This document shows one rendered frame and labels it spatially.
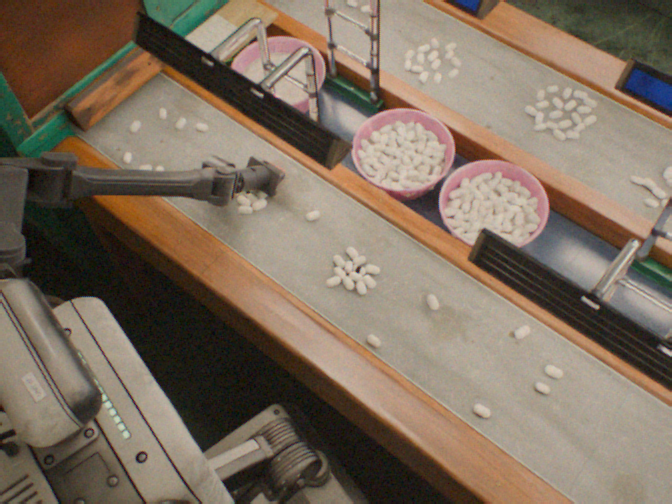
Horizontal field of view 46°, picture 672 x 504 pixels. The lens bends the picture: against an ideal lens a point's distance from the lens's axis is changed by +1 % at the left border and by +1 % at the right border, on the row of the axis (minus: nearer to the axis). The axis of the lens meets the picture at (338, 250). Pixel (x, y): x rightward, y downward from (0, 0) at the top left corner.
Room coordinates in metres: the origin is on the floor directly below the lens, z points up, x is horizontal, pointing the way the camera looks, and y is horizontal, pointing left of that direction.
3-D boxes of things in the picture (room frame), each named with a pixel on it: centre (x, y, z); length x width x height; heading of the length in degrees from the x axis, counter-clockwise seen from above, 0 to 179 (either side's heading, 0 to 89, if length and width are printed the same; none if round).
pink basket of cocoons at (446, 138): (1.25, -0.19, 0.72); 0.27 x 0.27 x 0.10
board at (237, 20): (1.71, 0.29, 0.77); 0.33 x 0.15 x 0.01; 136
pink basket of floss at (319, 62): (1.56, 0.13, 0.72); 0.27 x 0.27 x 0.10
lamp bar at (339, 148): (1.24, 0.20, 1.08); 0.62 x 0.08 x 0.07; 46
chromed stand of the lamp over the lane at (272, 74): (1.29, 0.14, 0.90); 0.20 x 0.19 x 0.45; 46
